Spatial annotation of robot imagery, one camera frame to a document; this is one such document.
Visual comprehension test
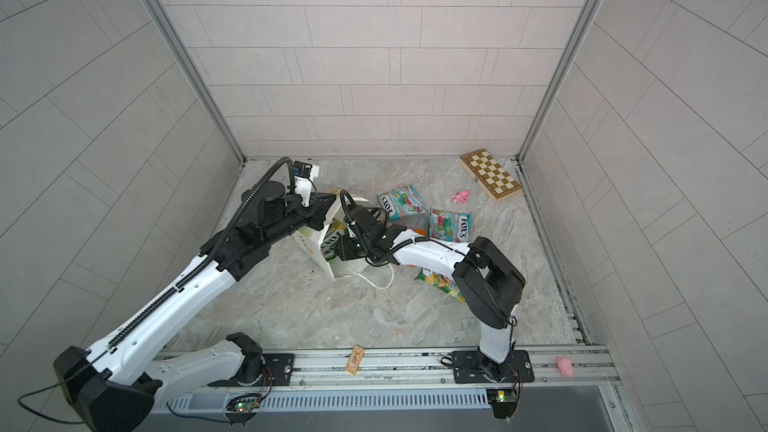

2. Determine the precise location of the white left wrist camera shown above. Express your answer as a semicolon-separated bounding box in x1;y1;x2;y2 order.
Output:
293;161;319;208

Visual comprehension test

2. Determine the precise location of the small wooden mousetrap block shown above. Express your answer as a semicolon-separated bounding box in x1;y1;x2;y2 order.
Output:
345;345;365;375

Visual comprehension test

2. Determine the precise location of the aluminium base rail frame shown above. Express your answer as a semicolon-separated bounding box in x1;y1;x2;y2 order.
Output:
144;344;640;431

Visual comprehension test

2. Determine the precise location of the illustrated white paper bag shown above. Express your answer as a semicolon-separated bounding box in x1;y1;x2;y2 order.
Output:
292;193;394;290

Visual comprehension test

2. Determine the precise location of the pink pig toy on rail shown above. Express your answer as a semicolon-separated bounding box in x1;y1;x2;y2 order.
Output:
556;356;575;378

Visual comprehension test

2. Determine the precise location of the green Fox's spring candy bag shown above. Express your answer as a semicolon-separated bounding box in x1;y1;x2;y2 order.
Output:
320;221;346;262

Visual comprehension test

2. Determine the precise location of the pink pig toy on table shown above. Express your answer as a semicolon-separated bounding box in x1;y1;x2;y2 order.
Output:
452;190;470;204

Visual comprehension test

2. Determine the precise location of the wooden folding chessboard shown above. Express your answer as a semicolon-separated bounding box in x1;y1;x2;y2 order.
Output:
459;149;523;203

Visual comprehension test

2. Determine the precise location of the metal corner strip right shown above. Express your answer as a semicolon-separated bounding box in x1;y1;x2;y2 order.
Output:
517;0;602;165

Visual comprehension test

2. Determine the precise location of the yellow green candy bag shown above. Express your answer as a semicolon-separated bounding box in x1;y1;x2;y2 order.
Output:
416;269;465;303

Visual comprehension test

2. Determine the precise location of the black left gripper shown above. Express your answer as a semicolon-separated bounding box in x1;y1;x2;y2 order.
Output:
259;191;338;249

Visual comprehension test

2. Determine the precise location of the metal corner strip left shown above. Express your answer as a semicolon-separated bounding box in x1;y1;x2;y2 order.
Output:
141;0;246;166

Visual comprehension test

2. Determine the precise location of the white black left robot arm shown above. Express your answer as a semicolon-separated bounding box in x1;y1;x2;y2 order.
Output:
53;157;336;431

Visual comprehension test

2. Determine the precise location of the metal corner strip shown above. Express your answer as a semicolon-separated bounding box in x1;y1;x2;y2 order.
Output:
517;0;602;165
141;0;246;166

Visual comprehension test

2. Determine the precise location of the teal Fox's mint candy bag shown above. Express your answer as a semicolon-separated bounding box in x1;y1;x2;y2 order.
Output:
378;185;429;221

